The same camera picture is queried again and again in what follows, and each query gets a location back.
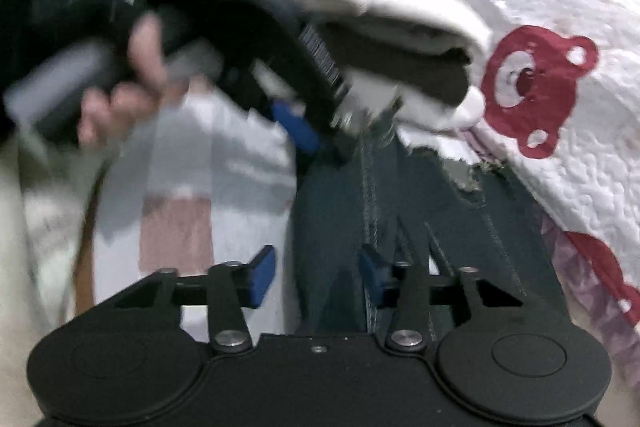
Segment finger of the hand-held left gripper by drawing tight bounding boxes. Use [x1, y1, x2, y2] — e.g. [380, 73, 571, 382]
[280, 7, 373, 142]
[247, 62, 323, 162]

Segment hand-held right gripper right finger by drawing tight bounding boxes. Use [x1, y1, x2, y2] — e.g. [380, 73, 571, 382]
[359, 244, 524, 354]

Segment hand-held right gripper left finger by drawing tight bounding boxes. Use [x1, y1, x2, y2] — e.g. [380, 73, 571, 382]
[114, 245, 277, 355]

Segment dark blue jeans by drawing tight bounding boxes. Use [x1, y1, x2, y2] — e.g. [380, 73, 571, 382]
[291, 104, 568, 340]

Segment dark brown garment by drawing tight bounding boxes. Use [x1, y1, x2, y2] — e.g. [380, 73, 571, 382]
[330, 27, 473, 108]

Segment person's left hand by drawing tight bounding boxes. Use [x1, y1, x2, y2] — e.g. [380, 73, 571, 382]
[77, 13, 203, 148]

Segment white grey pink cloth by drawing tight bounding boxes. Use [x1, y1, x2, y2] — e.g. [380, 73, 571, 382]
[92, 89, 301, 345]

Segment pink ruffled bed sheet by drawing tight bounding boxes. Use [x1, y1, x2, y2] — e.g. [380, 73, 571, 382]
[542, 212, 640, 408]

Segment person's cream clothing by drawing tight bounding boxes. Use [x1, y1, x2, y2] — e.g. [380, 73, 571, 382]
[0, 122, 108, 413]

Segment white red bear printed blanket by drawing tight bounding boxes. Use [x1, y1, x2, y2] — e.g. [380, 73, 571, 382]
[380, 0, 640, 325]

